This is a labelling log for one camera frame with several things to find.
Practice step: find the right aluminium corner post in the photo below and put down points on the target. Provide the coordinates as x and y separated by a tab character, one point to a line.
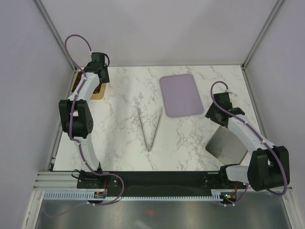
271	17

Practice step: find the aluminium corner post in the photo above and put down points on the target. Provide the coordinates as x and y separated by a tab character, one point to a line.
271	17
43	12

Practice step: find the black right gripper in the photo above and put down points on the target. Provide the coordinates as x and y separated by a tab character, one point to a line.
210	114

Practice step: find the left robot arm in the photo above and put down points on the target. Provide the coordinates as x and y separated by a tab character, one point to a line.
75	115

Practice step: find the steel tray lid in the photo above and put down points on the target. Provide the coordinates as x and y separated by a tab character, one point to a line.
226	147

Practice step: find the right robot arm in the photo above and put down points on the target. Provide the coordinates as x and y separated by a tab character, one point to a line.
269	164

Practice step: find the aluminium frame rail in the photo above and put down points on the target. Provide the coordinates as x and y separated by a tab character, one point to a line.
55	181

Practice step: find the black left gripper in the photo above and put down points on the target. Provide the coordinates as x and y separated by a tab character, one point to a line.
106	79

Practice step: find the left aluminium corner post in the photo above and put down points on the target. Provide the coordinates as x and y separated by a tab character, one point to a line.
43	12

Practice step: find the gold chocolate box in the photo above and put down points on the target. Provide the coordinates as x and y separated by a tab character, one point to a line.
99	91

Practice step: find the lilac plastic tray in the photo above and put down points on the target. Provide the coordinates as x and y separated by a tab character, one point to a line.
181	97

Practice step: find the white slotted cable duct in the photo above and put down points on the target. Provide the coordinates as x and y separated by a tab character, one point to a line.
95	196

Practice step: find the steel slotted tongs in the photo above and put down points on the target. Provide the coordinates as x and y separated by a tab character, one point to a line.
150	139

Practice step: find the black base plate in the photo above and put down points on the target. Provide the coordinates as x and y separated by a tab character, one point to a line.
157	182

